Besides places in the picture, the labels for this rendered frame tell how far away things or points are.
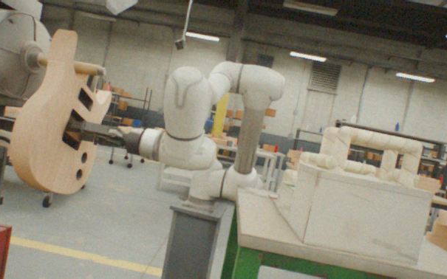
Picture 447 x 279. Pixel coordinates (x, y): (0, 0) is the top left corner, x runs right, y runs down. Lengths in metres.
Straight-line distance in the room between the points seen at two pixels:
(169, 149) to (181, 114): 0.12
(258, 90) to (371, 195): 0.67
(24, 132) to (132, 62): 12.22
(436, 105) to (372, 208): 13.89
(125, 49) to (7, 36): 12.23
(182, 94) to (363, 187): 0.46
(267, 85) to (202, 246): 0.90
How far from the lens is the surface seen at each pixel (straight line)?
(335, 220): 0.70
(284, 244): 0.67
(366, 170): 0.89
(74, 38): 0.89
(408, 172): 0.77
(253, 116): 1.28
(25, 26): 1.03
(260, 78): 1.20
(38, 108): 0.78
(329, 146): 0.76
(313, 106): 12.34
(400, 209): 0.76
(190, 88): 0.65
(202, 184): 1.53
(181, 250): 1.61
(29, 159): 0.77
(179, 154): 0.75
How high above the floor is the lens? 1.15
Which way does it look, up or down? 3 degrees down
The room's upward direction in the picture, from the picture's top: 11 degrees clockwise
